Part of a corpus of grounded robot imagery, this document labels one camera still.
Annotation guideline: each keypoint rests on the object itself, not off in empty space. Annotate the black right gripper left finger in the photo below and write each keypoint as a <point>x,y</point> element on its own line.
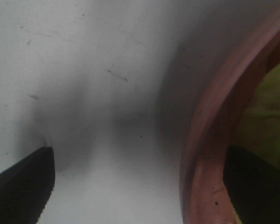
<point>26,187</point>

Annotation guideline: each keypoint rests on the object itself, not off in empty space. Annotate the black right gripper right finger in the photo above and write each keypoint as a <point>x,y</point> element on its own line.
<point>253,186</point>

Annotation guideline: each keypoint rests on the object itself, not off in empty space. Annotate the pink round plate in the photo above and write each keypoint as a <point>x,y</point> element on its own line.
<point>204,196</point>

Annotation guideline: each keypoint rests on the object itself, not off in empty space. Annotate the toast sandwich with lettuce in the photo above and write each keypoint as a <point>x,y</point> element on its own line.
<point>259,128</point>

